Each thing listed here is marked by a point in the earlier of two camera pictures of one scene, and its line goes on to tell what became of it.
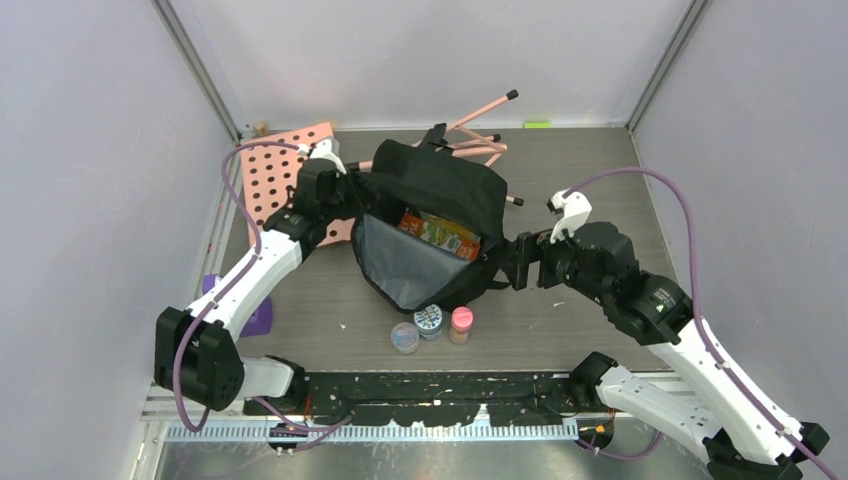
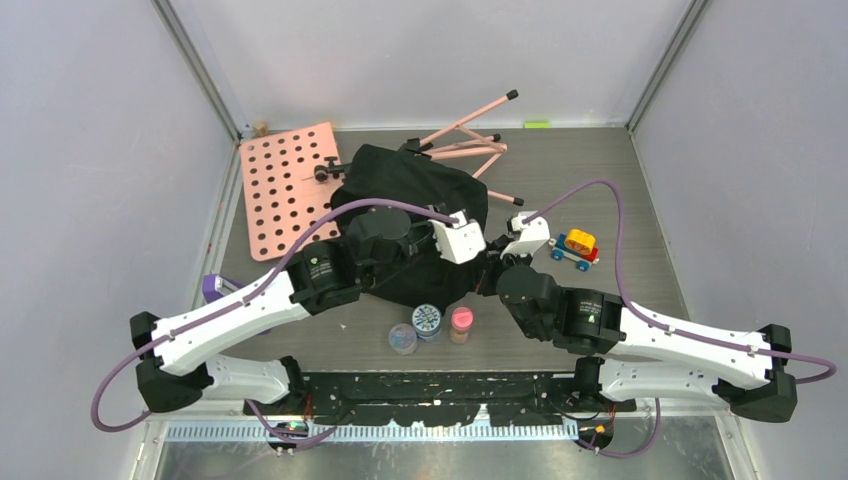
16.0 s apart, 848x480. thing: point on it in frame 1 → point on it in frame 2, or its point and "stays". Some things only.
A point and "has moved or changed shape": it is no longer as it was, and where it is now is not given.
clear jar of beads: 405,338 stays
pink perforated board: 271,174 stays
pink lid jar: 462,319 stays
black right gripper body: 557,265 → 531,330
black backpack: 430,230 has moved or changed shape
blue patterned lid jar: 428,322 stays
